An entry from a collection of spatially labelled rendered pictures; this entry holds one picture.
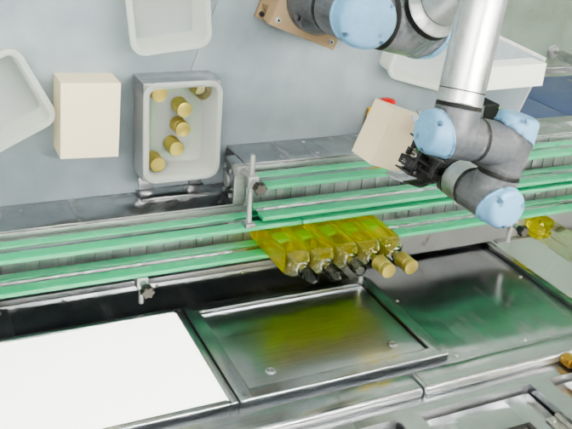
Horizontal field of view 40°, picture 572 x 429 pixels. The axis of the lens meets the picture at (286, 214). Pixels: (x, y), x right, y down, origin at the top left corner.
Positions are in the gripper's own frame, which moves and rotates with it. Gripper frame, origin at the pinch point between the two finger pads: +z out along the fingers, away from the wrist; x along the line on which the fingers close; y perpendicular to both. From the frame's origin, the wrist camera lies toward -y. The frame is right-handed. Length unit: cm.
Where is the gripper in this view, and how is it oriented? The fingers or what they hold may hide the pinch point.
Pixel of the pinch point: (405, 143)
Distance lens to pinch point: 166.8
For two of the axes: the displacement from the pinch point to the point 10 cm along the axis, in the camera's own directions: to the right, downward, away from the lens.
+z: -4.2, -4.2, 8.1
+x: -3.9, 8.8, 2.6
